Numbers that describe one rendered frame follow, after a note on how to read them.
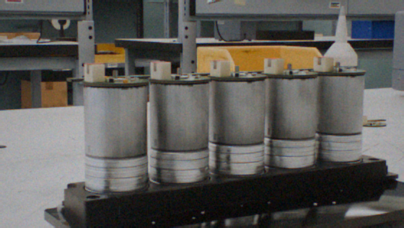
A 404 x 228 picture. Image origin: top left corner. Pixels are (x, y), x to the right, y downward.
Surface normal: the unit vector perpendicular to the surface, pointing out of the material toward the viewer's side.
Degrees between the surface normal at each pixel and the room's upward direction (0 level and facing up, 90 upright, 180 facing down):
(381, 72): 90
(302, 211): 0
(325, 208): 0
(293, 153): 90
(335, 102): 90
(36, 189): 0
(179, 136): 90
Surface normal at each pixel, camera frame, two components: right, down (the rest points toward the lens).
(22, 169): 0.00, -0.99
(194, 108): 0.47, 0.12
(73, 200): -0.86, 0.07
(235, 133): -0.11, 0.14
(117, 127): 0.15, 0.14
